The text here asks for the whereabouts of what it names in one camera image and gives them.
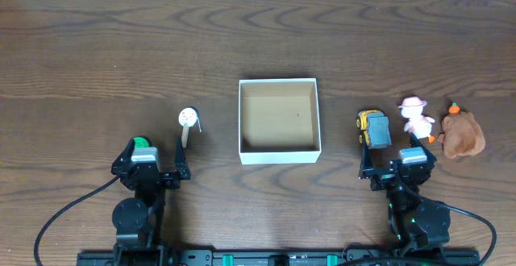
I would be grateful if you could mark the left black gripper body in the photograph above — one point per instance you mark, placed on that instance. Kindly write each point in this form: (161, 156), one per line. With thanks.
(151, 178)

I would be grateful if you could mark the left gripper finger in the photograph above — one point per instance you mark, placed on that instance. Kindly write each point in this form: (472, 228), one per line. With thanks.
(126, 154)
(180, 159)

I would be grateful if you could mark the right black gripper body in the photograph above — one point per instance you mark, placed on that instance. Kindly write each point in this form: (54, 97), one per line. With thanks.
(384, 179)

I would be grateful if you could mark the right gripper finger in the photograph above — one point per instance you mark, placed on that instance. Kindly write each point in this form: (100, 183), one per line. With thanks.
(366, 164)
(415, 142)

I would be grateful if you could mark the pink duck toy with hat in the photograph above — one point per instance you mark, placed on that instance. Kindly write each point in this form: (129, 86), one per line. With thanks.
(417, 123)

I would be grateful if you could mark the yellow grey toy truck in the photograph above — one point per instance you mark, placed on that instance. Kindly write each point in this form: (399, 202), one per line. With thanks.
(374, 129)

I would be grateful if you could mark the brown plush with orange top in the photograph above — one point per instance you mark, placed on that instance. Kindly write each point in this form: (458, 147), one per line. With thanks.
(462, 134)

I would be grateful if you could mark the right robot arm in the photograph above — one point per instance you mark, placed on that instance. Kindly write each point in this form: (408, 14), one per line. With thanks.
(419, 224)

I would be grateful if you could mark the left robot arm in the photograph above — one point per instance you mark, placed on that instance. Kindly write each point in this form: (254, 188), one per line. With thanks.
(138, 219)

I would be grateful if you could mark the green round spinner toy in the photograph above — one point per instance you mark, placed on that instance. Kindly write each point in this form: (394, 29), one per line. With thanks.
(142, 142)

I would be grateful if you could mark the white cardboard box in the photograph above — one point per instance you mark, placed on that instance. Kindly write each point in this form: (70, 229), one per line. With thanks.
(279, 121)

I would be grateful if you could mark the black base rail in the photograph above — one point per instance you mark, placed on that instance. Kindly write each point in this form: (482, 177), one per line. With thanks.
(230, 258)

